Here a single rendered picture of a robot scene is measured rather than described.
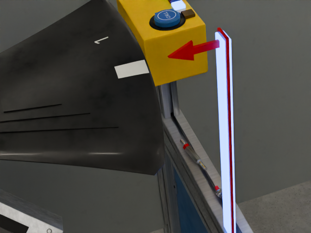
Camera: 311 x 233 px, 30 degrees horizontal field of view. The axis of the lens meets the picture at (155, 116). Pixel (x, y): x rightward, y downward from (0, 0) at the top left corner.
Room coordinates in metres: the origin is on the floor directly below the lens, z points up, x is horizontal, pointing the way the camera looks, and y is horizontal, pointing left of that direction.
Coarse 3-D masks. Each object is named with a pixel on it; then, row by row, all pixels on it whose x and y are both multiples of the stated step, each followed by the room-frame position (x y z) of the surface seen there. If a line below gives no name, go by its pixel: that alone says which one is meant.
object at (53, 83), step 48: (96, 0) 0.59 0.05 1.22; (48, 48) 0.53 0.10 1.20; (0, 96) 0.46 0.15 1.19; (48, 96) 0.46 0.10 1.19; (96, 96) 0.46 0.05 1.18; (144, 96) 0.46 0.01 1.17; (0, 144) 0.41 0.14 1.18; (48, 144) 0.41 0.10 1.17; (96, 144) 0.41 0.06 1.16; (144, 144) 0.41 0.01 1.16
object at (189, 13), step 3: (189, 9) 0.79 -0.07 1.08; (183, 12) 0.78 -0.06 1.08; (186, 12) 0.78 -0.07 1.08; (189, 12) 0.78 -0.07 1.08; (192, 12) 0.78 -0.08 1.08; (183, 15) 0.77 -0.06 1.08; (186, 15) 0.77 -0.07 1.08; (189, 15) 0.77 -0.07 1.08; (192, 15) 0.77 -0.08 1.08; (186, 18) 0.77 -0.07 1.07
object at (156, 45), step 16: (128, 0) 0.85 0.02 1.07; (144, 0) 0.85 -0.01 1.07; (160, 0) 0.84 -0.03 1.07; (128, 16) 0.81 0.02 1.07; (144, 16) 0.80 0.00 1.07; (144, 32) 0.75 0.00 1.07; (160, 32) 0.74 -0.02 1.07; (176, 32) 0.74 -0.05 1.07; (192, 32) 0.74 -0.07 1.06; (144, 48) 0.73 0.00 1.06; (160, 48) 0.73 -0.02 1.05; (176, 48) 0.74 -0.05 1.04; (160, 64) 0.73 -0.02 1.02; (176, 64) 0.74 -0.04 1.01; (192, 64) 0.74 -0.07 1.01; (160, 80) 0.73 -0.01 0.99
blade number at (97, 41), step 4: (104, 32) 0.54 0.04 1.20; (108, 32) 0.54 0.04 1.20; (96, 36) 0.54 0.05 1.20; (100, 36) 0.53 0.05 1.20; (104, 36) 0.53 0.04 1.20; (108, 36) 0.53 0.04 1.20; (112, 36) 0.53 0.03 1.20; (88, 40) 0.53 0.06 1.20; (92, 40) 0.53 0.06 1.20; (96, 40) 0.53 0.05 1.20; (100, 40) 0.53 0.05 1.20; (104, 40) 0.53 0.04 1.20; (108, 40) 0.53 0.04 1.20; (112, 40) 0.53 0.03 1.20; (92, 44) 0.52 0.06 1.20; (96, 44) 0.52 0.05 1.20; (100, 44) 0.52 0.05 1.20; (104, 44) 0.52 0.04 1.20; (108, 44) 0.52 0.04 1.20; (92, 48) 0.52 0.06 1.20; (96, 48) 0.52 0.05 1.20
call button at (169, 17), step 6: (156, 12) 0.78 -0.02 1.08; (162, 12) 0.78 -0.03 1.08; (168, 12) 0.78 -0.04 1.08; (174, 12) 0.78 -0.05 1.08; (156, 18) 0.77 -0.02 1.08; (162, 18) 0.76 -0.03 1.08; (168, 18) 0.76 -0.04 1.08; (174, 18) 0.76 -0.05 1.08; (156, 24) 0.76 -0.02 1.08; (162, 24) 0.75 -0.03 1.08; (168, 24) 0.75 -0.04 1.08; (174, 24) 0.75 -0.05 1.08
